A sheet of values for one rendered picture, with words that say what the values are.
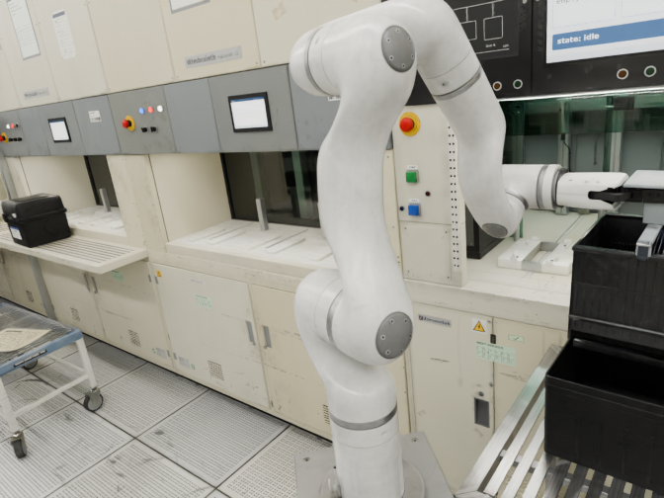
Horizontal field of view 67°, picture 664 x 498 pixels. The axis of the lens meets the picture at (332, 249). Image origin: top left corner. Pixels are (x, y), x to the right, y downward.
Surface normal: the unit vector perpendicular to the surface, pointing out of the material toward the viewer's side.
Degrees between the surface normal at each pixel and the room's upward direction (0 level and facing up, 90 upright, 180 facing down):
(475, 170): 79
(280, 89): 90
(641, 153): 90
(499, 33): 90
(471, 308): 90
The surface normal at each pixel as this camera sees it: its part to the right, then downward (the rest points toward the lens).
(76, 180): 0.78, 0.11
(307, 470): -0.11, -0.94
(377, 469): 0.22, 0.28
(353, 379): -0.13, -0.66
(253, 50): -0.61, 0.31
